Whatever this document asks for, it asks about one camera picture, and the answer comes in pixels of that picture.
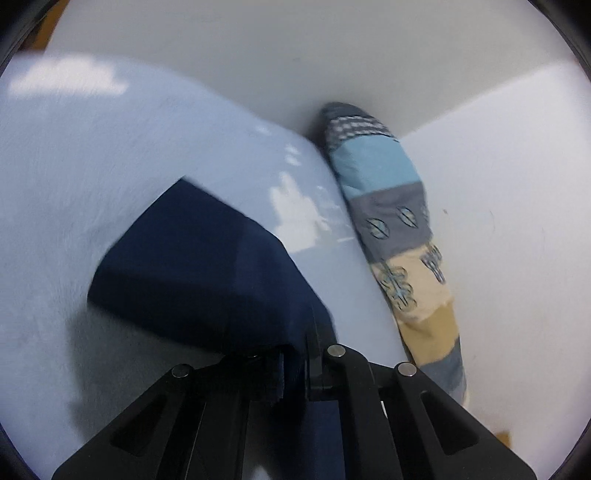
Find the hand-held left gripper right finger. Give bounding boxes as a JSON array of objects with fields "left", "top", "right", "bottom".
[{"left": 305, "top": 307, "right": 536, "bottom": 480}]

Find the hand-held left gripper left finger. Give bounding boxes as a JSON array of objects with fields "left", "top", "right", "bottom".
[{"left": 51, "top": 353, "right": 284, "bottom": 480}]

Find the navy blue garment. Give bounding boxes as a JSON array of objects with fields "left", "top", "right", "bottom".
[{"left": 87, "top": 178, "right": 345, "bottom": 480}]

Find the patchwork bolster pillow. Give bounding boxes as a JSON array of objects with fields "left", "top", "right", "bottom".
[{"left": 316, "top": 102, "right": 471, "bottom": 408}]

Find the light blue cloud bed sheet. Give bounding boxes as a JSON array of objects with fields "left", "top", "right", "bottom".
[{"left": 0, "top": 54, "right": 419, "bottom": 480}]

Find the brown wooden furniture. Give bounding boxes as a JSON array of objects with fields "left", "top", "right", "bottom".
[{"left": 25, "top": 0, "right": 70, "bottom": 52}]

